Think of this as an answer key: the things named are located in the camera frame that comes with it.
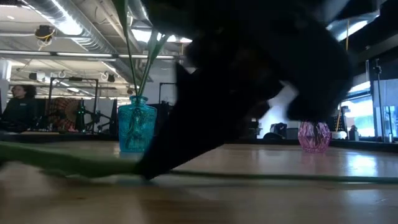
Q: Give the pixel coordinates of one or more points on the ceiling light panel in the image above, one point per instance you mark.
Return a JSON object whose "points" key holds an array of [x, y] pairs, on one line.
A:
{"points": [[141, 34]]}

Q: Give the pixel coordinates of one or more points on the large silver ventilation duct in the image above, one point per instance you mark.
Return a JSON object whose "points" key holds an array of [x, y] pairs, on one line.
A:
{"points": [[360, 25]]}

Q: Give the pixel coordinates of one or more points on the black tripod stand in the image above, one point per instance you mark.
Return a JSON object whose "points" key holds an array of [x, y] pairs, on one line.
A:
{"points": [[377, 93]]}

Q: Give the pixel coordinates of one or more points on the white cup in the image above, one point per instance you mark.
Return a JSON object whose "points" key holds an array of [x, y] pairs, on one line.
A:
{"points": [[339, 134]]}

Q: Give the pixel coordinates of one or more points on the grey ceiling pipe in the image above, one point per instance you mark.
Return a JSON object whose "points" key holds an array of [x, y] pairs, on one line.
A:
{"points": [[93, 56]]}

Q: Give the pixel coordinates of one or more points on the purple glass vase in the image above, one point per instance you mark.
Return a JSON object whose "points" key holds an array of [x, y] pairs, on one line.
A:
{"points": [[314, 138]]}

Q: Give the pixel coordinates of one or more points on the black gantry frame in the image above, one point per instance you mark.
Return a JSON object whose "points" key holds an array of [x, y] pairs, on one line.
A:
{"points": [[73, 79]]}

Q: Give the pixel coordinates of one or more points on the black office chair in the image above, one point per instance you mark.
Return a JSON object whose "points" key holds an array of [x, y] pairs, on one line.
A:
{"points": [[278, 130]]}

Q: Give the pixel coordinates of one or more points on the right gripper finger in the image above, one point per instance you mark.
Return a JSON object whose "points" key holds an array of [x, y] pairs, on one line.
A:
{"points": [[199, 118]]}

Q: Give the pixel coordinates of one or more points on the blue glass vase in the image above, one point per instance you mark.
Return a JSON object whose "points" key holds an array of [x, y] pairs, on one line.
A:
{"points": [[133, 130]]}

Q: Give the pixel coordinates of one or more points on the person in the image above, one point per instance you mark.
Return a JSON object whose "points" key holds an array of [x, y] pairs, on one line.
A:
{"points": [[20, 107]]}

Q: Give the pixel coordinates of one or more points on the black background robot arm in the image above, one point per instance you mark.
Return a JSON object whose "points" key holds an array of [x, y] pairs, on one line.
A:
{"points": [[93, 118]]}

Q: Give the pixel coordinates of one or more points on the round silver ventilation duct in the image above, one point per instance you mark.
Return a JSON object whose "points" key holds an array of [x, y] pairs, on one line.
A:
{"points": [[136, 12], [77, 28]]}

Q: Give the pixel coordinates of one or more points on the red mandala tapestry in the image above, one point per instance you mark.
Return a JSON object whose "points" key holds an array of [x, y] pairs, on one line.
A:
{"points": [[65, 112]]}

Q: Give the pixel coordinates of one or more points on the black yellow ceiling device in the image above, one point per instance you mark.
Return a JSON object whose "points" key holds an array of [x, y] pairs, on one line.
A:
{"points": [[44, 32]]}

